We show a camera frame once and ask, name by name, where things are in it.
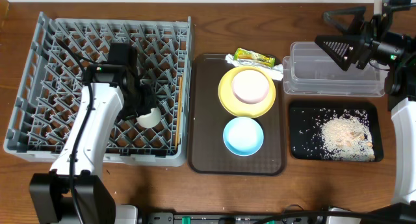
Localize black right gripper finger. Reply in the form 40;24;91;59
322;6;366;34
315;35;365;71

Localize cream cup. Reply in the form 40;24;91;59
136;107;161;129

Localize wooden chopstick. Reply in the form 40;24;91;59
175;76;183;151

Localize light blue bowl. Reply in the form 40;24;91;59
222;117;265;156

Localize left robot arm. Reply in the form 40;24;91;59
29;64;161;223

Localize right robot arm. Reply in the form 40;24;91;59
315;5;415;223

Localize black waste tray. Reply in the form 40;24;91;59
289;100;384;162

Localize grey dishwasher rack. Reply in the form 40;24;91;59
3;14;194;167

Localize clear plastic bin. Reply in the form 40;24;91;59
282;42;389;97

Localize yellow plate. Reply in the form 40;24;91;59
218;66;276;118

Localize rice and food scraps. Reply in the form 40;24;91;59
294;108;376;162

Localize brown serving tray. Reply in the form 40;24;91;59
187;53;287;176

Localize green yellow snack wrapper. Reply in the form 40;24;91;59
233;48;276;68

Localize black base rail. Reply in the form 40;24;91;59
138;210;326;224

